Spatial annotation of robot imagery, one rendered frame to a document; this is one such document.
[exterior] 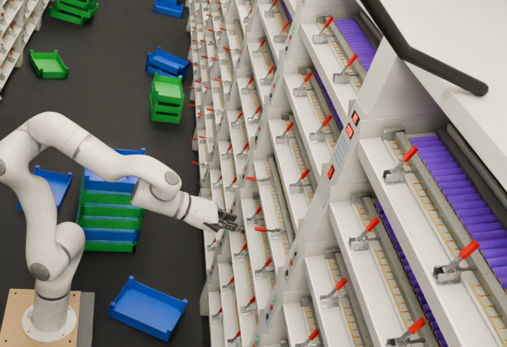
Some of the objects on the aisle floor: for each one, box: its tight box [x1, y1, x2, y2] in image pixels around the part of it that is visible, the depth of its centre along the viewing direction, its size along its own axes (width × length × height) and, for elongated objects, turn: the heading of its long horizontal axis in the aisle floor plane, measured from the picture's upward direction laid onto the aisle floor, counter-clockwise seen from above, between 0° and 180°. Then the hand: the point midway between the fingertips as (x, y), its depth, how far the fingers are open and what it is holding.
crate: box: [17, 165, 72, 213], centre depth 295 cm, size 30×20×8 cm
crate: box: [75, 216, 137, 253], centre depth 283 cm, size 30×20×8 cm
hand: (230, 221), depth 171 cm, fingers open, 3 cm apart
